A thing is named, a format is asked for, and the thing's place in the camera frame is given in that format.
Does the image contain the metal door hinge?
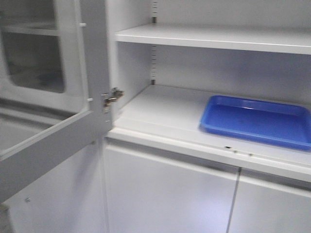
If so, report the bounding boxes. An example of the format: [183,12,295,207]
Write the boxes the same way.
[101,87,124,113]

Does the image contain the blue plastic tray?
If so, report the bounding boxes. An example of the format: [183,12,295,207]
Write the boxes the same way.
[200,95,311,151]

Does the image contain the white lower cabinet doors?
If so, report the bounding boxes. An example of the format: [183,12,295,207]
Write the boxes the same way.
[104,139,311,233]

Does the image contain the white cabinet shelf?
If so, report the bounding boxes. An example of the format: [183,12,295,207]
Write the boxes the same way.
[115,23,311,55]

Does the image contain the grey cabinet glass door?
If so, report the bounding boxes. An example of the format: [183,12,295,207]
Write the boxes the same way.
[0,0,112,202]

